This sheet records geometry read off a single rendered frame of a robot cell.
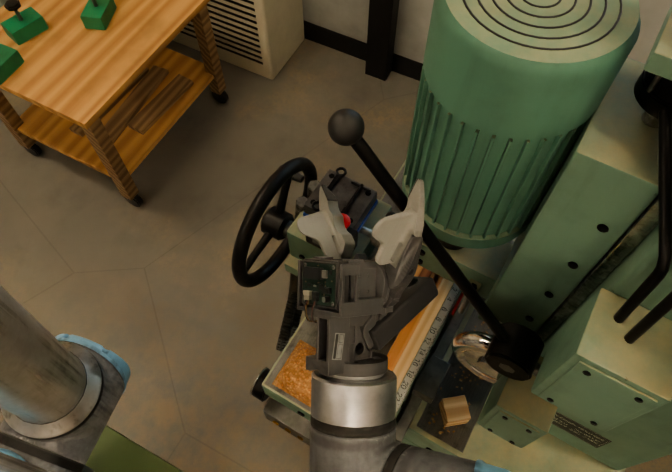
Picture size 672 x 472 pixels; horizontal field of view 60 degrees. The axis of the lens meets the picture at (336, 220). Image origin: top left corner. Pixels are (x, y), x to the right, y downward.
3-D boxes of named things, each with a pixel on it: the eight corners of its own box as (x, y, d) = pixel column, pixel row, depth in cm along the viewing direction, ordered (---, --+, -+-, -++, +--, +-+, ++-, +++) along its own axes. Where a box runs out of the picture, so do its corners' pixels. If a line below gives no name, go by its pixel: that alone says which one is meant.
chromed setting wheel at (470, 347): (450, 344, 90) (465, 315, 80) (525, 384, 87) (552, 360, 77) (441, 360, 89) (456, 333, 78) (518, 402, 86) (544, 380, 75)
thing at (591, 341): (552, 335, 71) (601, 285, 58) (625, 372, 69) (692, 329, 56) (527, 395, 68) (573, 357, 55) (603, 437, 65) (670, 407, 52)
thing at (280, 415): (285, 385, 129) (282, 375, 122) (333, 414, 126) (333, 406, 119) (264, 419, 125) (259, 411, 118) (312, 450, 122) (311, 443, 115)
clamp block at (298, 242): (328, 198, 114) (328, 171, 106) (389, 228, 111) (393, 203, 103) (288, 256, 108) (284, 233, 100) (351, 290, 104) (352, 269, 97)
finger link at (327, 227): (291, 182, 65) (320, 251, 61) (331, 185, 69) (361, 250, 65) (278, 199, 67) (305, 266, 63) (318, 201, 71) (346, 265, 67)
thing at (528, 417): (499, 370, 88) (521, 345, 78) (543, 393, 86) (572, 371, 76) (474, 426, 84) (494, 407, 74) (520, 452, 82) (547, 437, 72)
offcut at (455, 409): (444, 427, 99) (447, 422, 96) (438, 403, 101) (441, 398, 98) (467, 423, 100) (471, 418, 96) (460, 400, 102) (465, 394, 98)
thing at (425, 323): (505, 164, 115) (511, 149, 110) (514, 168, 114) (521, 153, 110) (356, 443, 89) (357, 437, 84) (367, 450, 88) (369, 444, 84)
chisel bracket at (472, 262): (424, 231, 97) (431, 204, 90) (503, 269, 94) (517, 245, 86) (404, 266, 94) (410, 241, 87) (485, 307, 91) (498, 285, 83)
